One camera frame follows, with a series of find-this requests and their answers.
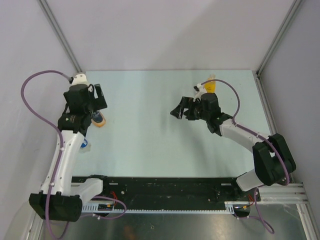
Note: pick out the clear pepsi bottle blue cap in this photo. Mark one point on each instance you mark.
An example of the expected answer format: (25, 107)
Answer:
(85, 146)

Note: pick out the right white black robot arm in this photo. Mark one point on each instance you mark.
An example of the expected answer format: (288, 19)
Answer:
(272, 158)

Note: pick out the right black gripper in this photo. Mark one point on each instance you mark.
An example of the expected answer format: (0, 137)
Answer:
(186, 102)

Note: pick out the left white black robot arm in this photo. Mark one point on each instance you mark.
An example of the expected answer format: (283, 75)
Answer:
(57, 200)

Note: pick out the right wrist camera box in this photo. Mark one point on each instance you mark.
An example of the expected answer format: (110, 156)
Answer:
(199, 91)

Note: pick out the orange drink bottle white cap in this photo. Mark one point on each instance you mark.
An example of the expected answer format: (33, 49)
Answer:
(98, 119)

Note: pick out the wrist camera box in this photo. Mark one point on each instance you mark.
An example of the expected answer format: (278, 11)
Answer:
(79, 79)
(199, 91)

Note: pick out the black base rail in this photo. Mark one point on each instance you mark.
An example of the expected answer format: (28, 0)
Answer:
(174, 193)

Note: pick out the white slotted cable duct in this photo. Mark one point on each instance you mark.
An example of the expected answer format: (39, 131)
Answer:
(96, 208)

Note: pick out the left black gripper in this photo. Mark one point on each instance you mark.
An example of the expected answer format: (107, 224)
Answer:
(99, 103)

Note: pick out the aluminium frame post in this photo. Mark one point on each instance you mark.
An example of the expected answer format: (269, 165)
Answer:
(282, 30)
(57, 30)

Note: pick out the right aluminium frame post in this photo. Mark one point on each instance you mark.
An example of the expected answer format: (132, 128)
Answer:
(282, 30)

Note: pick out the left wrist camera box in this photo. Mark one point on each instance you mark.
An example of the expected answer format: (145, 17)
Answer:
(79, 79)

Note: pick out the left aluminium frame post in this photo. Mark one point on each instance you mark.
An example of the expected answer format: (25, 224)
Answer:
(57, 30)

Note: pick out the yellow honey pomelo bottle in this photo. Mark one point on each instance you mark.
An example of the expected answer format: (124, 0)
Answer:
(210, 84)

